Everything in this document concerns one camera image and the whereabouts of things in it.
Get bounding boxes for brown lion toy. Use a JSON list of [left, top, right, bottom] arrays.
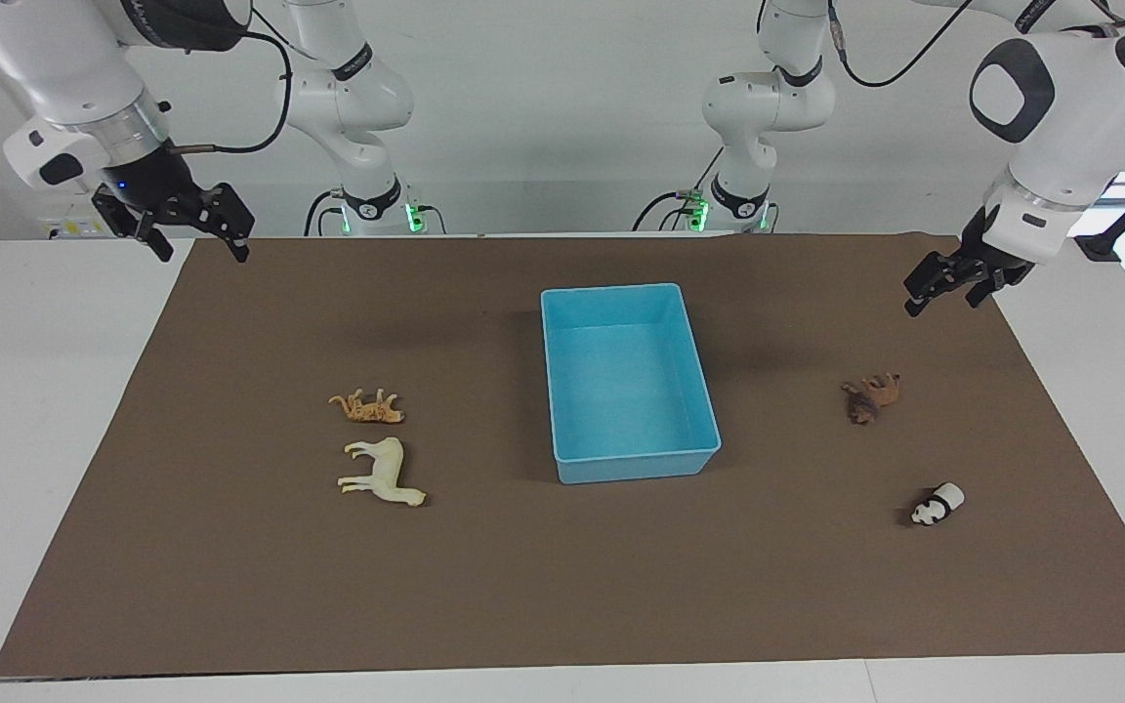
[[841, 372, 903, 426]]

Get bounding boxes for light blue storage box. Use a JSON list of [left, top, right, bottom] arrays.
[[540, 283, 722, 485]]

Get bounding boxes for brown table mat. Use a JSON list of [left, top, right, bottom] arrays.
[[0, 232, 1125, 678]]

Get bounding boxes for black base cable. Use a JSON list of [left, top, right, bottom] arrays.
[[632, 146, 725, 233], [304, 188, 349, 237]]

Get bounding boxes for black left base cable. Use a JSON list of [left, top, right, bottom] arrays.
[[632, 146, 725, 233]]

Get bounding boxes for black right base cable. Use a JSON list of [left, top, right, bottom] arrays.
[[304, 188, 349, 237]]

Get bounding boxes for cream horse toy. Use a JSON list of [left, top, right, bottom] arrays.
[[337, 436, 428, 509]]

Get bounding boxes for black and white panda toy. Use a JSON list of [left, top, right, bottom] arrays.
[[910, 482, 966, 527]]

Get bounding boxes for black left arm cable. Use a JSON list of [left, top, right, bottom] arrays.
[[826, 0, 976, 89]]

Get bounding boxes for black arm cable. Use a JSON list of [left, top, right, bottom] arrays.
[[167, 0, 351, 156], [826, 0, 976, 89]]

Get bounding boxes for orange striped tiger toy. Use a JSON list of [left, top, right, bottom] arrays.
[[328, 388, 406, 425]]

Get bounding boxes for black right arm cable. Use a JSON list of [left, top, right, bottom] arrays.
[[167, 0, 351, 156]]

